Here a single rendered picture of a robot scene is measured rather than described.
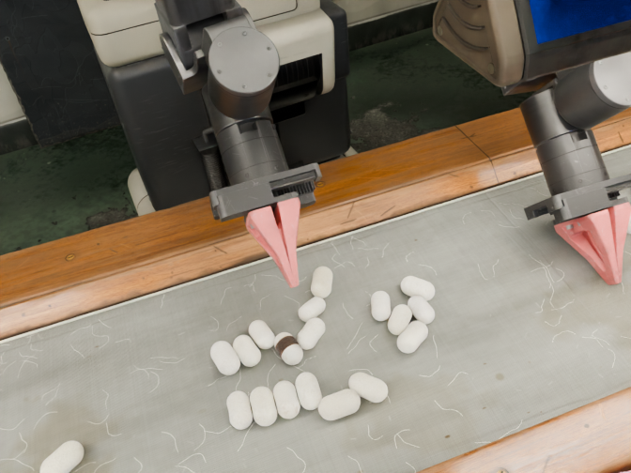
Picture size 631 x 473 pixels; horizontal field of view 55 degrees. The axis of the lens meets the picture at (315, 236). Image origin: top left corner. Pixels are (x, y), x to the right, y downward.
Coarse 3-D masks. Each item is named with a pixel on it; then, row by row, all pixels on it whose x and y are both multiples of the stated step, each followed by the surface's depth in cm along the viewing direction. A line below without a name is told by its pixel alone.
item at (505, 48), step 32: (448, 0) 35; (480, 0) 32; (512, 0) 31; (544, 0) 32; (576, 0) 32; (608, 0) 32; (448, 32) 36; (480, 32) 33; (512, 32) 31; (544, 32) 32; (576, 32) 32; (608, 32) 32; (480, 64) 34; (512, 64) 32; (544, 64) 32; (576, 64) 33
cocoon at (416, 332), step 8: (408, 328) 57; (416, 328) 56; (424, 328) 57; (400, 336) 56; (408, 336) 56; (416, 336) 56; (424, 336) 57; (400, 344) 56; (408, 344) 55; (416, 344) 56; (408, 352) 56
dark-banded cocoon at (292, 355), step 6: (276, 336) 58; (282, 336) 57; (276, 342) 57; (288, 348) 56; (294, 348) 56; (300, 348) 57; (282, 354) 56; (288, 354) 56; (294, 354) 56; (300, 354) 56; (288, 360) 56; (294, 360) 56
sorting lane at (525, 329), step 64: (512, 192) 73; (320, 256) 68; (384, 256) 67; (448, 256) 66; (512, 256) 65; (576, 256) 64; (128, 320) 63; (192, 320) 63; (448, 320) 59; (512, 320) 58; (576, 320) 58; (0, 384) 59; (64, 384) 58; (128, 384) 57; (192, 384) 57; (256, 384) 56; (320, 384) 55; (448, 384) 54; (512, 384) 53; (576, 384) 53; (0, 448) 54; (128, 448) 52; (192, 448) 52; (256, 448) 51; (320, 448) 50; (384, 448) 50; (448, 448) 49
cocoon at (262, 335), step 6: (252, 324) 59; (258, 324) 59; (264, 324) 59; (252, 330) 59; (258, 330) 58; (264, 330) 58; (270, 330) 59; (252, 336) 59; (258, 336) 58; (264, 336) 58; (270, 336) 58; (258, 342) 58; (264, 342) 58; (270, 342) 58; (264, 348) 58
